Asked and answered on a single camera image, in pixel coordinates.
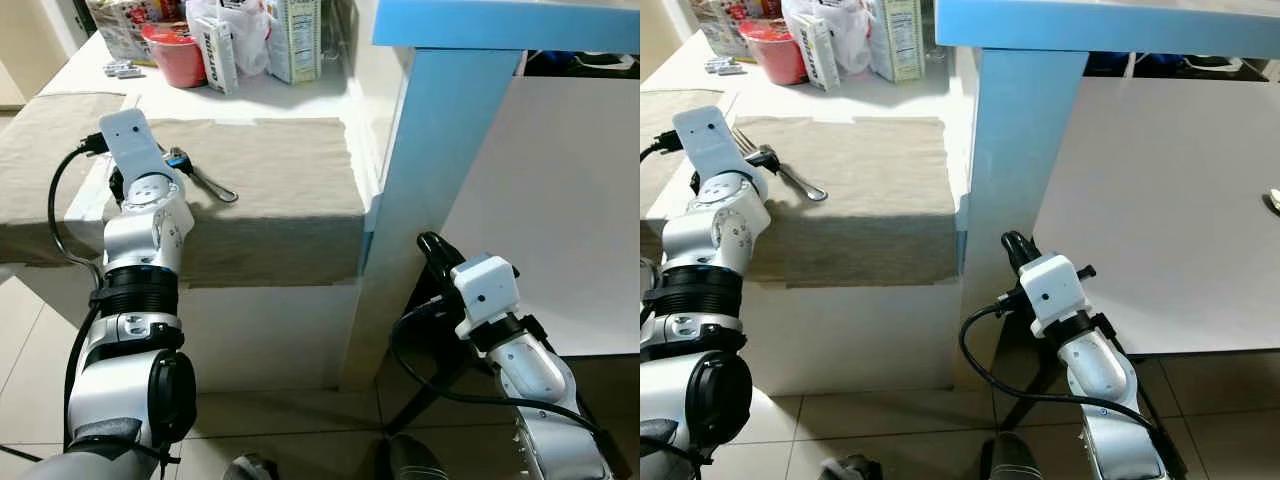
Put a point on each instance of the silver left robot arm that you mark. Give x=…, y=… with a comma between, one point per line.
x=720, y=240
x=140, y=240

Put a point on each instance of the beige kitchen cabinet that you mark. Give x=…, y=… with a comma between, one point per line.
x=20, y=50

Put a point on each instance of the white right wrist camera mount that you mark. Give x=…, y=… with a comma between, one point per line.
x=1055, y=290
x=485, y=290

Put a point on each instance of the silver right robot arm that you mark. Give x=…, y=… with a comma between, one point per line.
x=1100, y=365
x=530, y=370

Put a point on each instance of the white door frame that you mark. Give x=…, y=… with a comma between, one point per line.
x=62, y=30

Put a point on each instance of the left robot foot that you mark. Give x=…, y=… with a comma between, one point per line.
x=850, y=468
x=250, y=468

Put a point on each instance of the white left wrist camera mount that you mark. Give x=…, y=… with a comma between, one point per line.
x=130, y=140
x=705, y=140

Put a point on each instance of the tall cream drink carton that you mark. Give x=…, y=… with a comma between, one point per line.
x=897, y=45
x=295, y=45

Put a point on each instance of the small white Oatside carton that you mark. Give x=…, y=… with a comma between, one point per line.
x=822, y=55
x=220, y=60

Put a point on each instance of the silver metal fork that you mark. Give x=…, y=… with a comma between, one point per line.
x=805, y=188
x=215, y=190

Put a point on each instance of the silver batteries pack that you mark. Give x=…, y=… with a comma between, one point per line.
x=125, y=70
x=727, y=67

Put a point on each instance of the red noodle cup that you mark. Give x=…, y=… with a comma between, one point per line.
x=775, y=60
x=175, y=62

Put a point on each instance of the white plastic bag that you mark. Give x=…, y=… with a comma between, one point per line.
x=850, y=35
x=250, y=40

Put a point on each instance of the white black sneaker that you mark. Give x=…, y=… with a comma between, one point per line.
x=1210, y=65
x=600, y=62

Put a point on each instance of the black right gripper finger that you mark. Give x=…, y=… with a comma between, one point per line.
x=1018, y=250
x=435, y=250

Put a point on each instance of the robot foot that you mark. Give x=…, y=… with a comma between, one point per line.
x=850, y=468
x=250, y=468
x=412, y=462
x=1010, y=460

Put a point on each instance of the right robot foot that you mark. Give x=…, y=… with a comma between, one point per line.
x=412, y=462
x=1010, y=460

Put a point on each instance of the black table leg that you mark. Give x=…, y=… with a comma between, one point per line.
x=1025, y=395
x=415, y=405

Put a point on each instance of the newspaper print box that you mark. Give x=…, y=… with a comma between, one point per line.
x=120, y=30
x=720, y=25

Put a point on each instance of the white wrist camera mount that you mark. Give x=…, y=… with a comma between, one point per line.
x=1055, y=290
x=705, y=140
x=485, y=290
x=130, y=140

